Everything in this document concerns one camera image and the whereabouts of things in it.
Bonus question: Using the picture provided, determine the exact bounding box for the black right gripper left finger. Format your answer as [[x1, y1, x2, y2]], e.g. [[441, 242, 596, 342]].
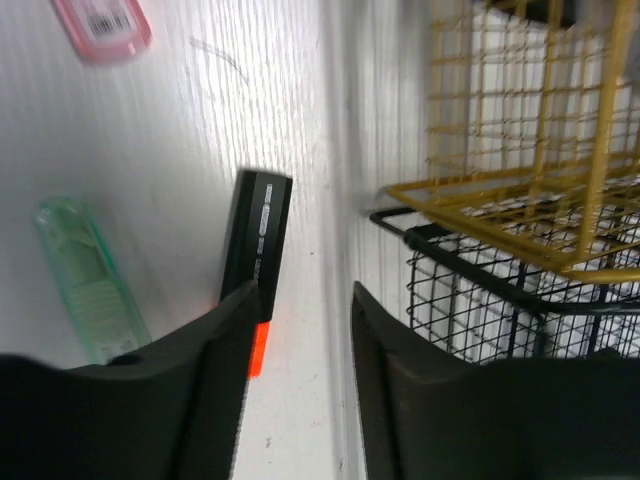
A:
[[1, 282, 260, 479]]

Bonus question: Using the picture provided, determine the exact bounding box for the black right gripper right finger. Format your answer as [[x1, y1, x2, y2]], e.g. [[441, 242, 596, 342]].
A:
[[351, 284, 639, 479]]

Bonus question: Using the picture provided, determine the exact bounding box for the orange cap black highlighter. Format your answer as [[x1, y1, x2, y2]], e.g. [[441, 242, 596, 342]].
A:
[[220, 170, 293, 378]]

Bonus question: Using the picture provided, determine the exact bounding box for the green transparent correction tape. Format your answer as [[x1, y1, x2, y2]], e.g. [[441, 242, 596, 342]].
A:
[[34, 196, 151, 364]]

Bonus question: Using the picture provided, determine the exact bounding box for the pink transparent correction tape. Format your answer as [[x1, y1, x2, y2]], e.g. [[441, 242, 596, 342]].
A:
[[52, 0, 152, 65]]

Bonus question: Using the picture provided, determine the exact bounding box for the black wire basket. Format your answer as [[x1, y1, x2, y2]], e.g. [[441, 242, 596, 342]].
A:
[[370, 207, 639, 364]]

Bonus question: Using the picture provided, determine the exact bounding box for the yellow wire basket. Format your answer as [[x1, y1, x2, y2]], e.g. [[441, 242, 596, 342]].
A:
[[387, 1, 639, 284]]

